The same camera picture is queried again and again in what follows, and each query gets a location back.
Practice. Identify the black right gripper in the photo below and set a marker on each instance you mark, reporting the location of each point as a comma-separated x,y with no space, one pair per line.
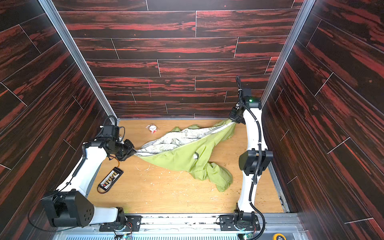
236,113

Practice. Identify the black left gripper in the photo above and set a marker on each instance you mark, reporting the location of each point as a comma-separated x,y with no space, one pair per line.
128,148

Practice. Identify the green Snoopy zip jacket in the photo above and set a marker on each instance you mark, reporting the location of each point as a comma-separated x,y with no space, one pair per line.
189,150

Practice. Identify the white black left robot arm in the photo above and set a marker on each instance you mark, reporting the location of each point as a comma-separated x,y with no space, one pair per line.
68,205

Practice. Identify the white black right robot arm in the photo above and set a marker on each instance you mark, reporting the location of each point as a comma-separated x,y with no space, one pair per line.
254,160

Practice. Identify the white red tape roll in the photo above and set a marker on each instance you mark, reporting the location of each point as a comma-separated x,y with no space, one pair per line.
152,128

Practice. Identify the yellow round tape measure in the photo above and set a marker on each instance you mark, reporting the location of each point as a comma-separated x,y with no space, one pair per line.
279,236

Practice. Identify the black circuit board with wires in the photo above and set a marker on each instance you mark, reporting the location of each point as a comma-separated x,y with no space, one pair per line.
106,184

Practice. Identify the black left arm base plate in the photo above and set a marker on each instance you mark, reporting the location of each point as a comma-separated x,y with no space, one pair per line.
130,223

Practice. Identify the aluminium front frame rail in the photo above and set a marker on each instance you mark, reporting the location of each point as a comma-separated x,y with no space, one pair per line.
192,227

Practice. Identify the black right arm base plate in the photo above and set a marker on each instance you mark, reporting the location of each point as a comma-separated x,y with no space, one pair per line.
241,222

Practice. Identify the aluminium corner post right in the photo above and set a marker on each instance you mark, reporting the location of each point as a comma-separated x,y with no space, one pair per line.
302,16

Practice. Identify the aluminium corner post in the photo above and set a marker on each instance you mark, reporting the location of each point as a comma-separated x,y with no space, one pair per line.
58,23
302,16

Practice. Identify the aluminium corner post left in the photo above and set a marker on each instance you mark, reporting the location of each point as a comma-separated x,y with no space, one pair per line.
58,23

